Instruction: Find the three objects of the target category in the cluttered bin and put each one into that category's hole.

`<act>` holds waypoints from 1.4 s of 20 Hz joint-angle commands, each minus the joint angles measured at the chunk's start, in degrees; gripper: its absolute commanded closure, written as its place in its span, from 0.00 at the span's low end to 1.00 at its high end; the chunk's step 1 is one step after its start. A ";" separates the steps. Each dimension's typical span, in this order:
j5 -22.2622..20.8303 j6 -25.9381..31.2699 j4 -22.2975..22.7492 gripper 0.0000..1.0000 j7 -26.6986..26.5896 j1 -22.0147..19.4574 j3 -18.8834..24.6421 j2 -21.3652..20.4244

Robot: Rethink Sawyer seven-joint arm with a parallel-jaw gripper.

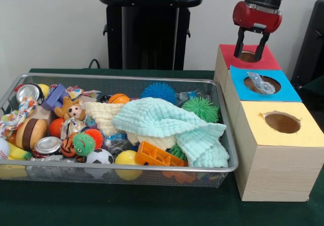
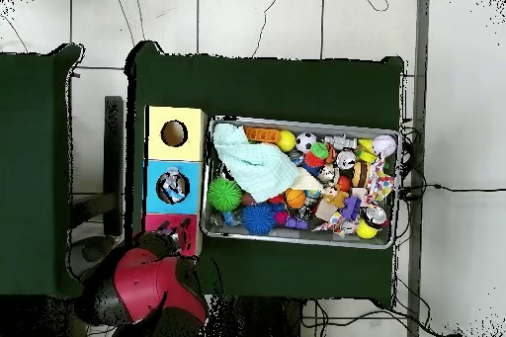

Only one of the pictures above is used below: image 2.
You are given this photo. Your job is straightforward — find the small orange basketball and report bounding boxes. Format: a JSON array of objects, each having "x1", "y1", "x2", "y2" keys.
[{"x1": 285, "y1": 188, "x2": 308, "y2": 210}]

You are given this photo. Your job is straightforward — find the black upright panel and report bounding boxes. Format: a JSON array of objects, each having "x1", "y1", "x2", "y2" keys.
[{"x1": 103, "y1": 95, "x2": 125, "y2": 237}]

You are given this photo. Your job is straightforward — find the brown plush monkey toy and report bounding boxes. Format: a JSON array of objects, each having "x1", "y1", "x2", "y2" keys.
[{"x1": 321, "y1": 185, "x2": 351, "y2": 210}]

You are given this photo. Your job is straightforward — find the dark green tablecloth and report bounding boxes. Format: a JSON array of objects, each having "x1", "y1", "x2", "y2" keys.
[
  {"x1": 0, "y1": 42, "x2": 93, "y2": 301},
  {"x1": 123, "y1": 39, "x2": 406, "y2": 309}
]

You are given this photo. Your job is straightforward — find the white baseball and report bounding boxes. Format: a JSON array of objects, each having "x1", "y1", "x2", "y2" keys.
[{"x1": 372, "y1": 134, "x2": 397, "y2": 157}]

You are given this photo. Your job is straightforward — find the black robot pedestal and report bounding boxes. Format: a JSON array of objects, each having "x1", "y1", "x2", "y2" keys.
[{"x1": 211, "y1": 295, "x2": 305, "y2": 337}]

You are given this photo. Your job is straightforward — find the blue spiky rubber ball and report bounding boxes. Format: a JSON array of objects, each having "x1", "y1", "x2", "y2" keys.
[{"x1": 241, "y1": 202, "x2": 277, "y2": 234}]

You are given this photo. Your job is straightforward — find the thin black cable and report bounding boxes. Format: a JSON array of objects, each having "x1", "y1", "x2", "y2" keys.
[
  {"x1": 398, "y1": 182, "x2": 506, "y2": 196},
  {"x1": 251, "y1": 0, "x2": 287, "y2": 58}
]

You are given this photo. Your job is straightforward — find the yellow plastic ball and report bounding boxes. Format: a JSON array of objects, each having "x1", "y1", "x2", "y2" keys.
[{"x1": 277, "y1": 129, "x2": 296, "y2": 153}]

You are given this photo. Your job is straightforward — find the grey metal bar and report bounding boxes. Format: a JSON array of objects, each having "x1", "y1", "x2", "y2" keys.
[{"x1": 405, "y1": 0, "x2": 432, "y2": 337}]

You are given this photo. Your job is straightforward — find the mint green waffle cloth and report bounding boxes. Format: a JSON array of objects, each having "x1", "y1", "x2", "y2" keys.
[{"x1": 211, "y1": 123, "x2": 301, "y2": 204}]

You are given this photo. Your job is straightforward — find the wooden box with three holes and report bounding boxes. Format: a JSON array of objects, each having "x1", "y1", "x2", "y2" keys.
[{"x1": 138, "y1": 105, "x2": 210, "y2": 259}]

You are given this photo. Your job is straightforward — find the green spiky creature toy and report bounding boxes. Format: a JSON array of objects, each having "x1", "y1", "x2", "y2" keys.
[{"x1": 309, "y1": 141, "x2": 330, "y2": 160}]

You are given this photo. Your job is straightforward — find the small soccer ball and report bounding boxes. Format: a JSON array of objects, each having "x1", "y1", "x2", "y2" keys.
[{"x1": 295, "y1": 131, "x2": 318, "y2": 155}]

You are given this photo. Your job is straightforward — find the orange plastic brick toy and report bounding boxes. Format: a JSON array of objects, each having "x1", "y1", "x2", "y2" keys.
[{"x1": 243, "y1": 126, "x2": 283, "y2": 144}]

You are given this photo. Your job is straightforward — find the dark grey round base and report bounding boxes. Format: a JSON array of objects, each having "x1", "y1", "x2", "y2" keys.
[{"x1": 68, "y1": 234, "x2": 117, "y2": 275}]

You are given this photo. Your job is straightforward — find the wire mesh metal bin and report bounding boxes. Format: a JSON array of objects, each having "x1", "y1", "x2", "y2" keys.
[{"x1": 201, "y1": 115, "x2": 403, "y2": 250}]

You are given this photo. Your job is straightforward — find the green spiky rubber ball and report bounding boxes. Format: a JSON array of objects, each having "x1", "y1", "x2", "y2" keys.
[{"x1": 207, "y1": 177, "x2": 243, "y2": 212}]

